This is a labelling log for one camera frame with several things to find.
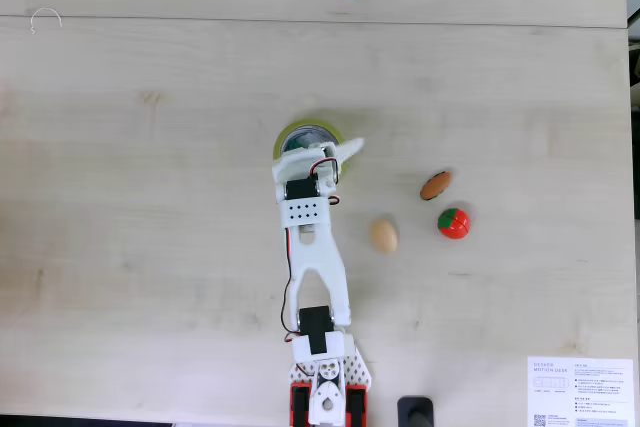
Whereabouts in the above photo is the yellow tape roll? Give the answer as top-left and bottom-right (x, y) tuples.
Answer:
(272, 118), (354, 184)

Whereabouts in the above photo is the beige toy egg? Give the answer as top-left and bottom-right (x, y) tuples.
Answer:
(369, 217), (401, 255)

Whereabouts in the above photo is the brown toy hamburger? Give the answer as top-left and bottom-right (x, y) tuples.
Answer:
(419, 171), (453, 202)

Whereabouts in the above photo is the red toy tomato green leaf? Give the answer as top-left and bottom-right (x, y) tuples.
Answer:
(436, 207), (472, 242)

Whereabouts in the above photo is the red table clamp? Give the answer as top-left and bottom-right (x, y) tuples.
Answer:
(289, 381), (314, 427)
(345, 383), (370, 427)

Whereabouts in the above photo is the black monitor stand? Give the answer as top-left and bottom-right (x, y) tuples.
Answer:
(396, 394), (435, 427)

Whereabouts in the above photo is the white printed paper sheet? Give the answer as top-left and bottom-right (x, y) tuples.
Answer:
(525, 355), (633, 427)

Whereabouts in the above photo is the red black gripper cable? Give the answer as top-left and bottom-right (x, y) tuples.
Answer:
(308, 158), (343, 208)

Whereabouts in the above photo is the red black servo cable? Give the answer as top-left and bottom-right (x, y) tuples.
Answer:
(278, 225), (302, 344)

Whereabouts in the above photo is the thin white wire hook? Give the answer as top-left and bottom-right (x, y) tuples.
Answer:
(29, 7), (64, 35)

